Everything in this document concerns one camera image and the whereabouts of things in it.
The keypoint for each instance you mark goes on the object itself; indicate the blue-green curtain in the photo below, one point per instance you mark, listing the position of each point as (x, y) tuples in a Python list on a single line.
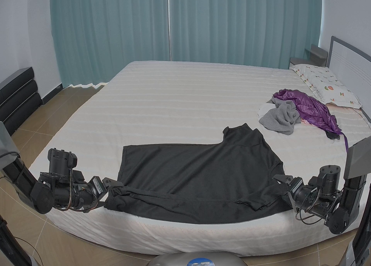
[(246, 18), (110, 21)]

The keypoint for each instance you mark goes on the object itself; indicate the white printed pillow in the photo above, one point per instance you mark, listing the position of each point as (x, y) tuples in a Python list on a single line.
[(327, 85)]

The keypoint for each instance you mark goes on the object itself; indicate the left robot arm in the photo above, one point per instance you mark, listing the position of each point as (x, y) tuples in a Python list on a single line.
[(40, 195)]

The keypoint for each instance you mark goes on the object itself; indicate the grey garment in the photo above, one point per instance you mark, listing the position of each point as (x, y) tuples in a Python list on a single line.
[(281, 118)]

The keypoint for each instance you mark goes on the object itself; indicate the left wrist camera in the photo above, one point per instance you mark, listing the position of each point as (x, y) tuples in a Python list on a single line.
[(78, 177)]

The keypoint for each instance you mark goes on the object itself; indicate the bed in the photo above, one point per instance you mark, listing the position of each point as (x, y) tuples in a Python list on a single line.
[(188, 96)]

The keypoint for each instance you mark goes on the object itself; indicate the grey bedside table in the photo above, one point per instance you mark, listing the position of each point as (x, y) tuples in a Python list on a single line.
[(314, 56)]

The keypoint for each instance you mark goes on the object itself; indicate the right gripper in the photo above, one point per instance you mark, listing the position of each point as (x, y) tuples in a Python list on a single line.
[(304, 198)]

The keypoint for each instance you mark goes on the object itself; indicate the pink garment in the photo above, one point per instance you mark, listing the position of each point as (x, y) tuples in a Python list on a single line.
[(305, 122)]

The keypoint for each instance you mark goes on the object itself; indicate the black T-shirt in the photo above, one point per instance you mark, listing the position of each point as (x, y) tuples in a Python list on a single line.
[(197, 178)]

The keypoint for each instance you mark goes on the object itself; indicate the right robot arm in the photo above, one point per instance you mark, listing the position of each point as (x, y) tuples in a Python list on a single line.
[(345, 198)]

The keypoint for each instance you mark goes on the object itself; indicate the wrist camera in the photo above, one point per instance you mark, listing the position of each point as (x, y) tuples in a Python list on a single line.
[(313, 181), (78, 177)]

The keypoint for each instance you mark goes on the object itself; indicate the small black garment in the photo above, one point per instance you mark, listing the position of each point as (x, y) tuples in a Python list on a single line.
[(332, 136)]

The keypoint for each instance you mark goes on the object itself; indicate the white garment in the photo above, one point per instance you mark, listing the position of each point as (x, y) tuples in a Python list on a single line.
[(265, 110)]

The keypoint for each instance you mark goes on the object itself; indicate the purple garment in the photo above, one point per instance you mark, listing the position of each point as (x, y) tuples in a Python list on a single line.
[(313, 108)]

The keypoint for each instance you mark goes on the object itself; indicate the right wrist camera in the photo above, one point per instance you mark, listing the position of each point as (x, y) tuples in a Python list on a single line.
[(313, 181)]

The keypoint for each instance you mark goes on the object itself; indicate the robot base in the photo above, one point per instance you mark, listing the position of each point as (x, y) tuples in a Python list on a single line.
[(174, 260)]

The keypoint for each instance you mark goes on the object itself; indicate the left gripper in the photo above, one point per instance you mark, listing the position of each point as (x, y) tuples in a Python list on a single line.
[(87, 195)]

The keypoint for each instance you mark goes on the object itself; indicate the black chest of drawers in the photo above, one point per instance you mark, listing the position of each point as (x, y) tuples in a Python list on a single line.
[(17, 99)]

